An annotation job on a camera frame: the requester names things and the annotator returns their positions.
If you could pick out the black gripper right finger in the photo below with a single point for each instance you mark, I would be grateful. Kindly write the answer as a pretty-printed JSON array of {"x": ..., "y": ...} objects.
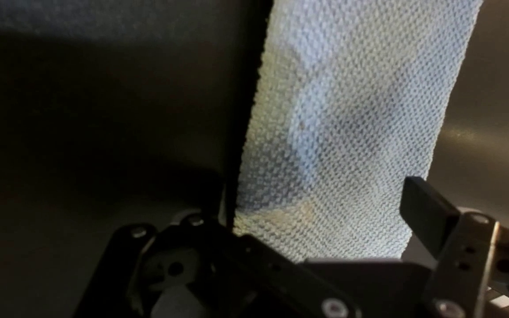
[{"x": 471, "y": 251}]

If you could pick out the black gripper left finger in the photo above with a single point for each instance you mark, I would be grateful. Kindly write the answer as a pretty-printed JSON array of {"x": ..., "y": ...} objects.
[{"x": 225, "y": 274}]

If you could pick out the light blue towel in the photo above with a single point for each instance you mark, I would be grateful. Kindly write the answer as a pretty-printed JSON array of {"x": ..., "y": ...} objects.
[{"x": 350, "y": 101}]

